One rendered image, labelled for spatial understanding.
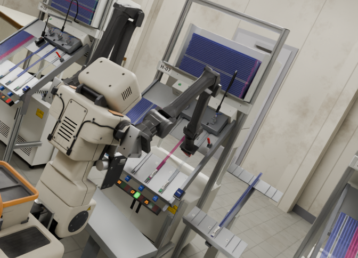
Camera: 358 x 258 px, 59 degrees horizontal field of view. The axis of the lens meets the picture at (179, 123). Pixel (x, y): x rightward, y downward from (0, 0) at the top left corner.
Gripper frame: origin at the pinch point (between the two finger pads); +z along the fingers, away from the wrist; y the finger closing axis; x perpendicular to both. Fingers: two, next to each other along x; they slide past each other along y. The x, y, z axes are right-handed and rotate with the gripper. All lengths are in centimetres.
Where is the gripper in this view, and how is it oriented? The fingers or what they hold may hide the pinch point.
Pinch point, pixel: (188, 155)
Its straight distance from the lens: 200.6
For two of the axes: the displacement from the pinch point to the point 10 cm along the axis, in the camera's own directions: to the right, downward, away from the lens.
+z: 0.0, 6.5, 7.6
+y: -8.1, -4.5, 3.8
